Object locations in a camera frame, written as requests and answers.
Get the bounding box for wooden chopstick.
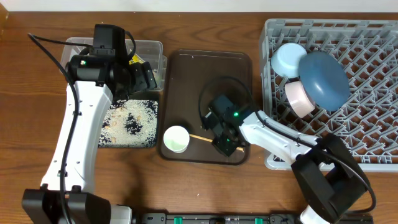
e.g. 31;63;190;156
189;134;244;152

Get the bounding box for green snack wrapper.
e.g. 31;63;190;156
129;54;146;65

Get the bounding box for small white cup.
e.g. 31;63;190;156
163;126;190;153

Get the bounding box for white pink bowl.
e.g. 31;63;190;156
285;81;315;118

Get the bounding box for light blue bowl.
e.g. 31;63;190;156
271;43;307;78

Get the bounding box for dark blue bowl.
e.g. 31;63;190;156
298;51;350;111

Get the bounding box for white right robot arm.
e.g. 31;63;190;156
200;106;376;223

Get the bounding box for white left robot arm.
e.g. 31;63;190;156
22;55;136;223

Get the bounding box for black waste tray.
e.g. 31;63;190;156
98;91;161;149

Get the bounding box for grey dishwasher rack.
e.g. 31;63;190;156
259;19;397;172

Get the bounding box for clear plastic bin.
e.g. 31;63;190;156
60;40;167;91

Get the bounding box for spilled white rice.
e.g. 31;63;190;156
99;99;159;147

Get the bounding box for brown serving tray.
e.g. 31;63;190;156
157;50;252;166

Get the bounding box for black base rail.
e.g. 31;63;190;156
138;212;374;224

